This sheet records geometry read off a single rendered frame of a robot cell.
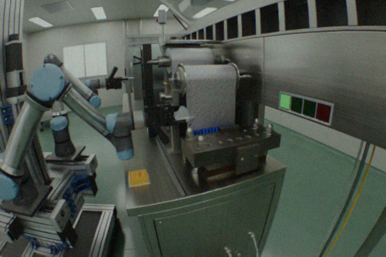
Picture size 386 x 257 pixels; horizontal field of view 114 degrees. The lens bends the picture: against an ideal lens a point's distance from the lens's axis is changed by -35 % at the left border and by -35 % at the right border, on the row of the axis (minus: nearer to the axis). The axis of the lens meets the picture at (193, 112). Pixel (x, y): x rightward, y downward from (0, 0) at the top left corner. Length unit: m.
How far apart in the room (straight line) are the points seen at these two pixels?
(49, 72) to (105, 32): 5.81
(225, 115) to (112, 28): 5.80
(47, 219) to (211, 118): 0.87
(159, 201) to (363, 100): 0.69
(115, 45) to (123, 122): 5.67
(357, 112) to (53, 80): 0.90
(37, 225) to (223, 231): 0.85
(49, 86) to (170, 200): 0.53
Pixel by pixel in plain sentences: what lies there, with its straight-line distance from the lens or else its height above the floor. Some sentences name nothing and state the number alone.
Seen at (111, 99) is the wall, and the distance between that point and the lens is 6.42.
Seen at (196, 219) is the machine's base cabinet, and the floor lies 0.77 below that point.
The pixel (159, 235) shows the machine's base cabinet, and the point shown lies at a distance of 0.78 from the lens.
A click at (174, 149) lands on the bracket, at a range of 0.95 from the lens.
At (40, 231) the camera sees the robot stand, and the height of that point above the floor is 0.66.
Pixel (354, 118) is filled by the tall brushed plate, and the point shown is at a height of 1.19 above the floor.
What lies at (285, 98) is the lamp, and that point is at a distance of 0.77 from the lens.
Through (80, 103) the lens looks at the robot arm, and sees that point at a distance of 0.83.
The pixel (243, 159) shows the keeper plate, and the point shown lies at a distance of 0.74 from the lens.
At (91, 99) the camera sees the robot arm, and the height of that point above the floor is 1.14.
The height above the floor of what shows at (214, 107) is 1.13.
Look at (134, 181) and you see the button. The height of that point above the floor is 0.92.
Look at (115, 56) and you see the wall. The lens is 6.33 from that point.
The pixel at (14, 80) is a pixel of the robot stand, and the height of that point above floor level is 1.33.
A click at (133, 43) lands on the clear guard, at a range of 1.80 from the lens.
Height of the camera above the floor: 1.33
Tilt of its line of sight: 15 degrees down
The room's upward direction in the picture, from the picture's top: 2 degrees counter-clockwise
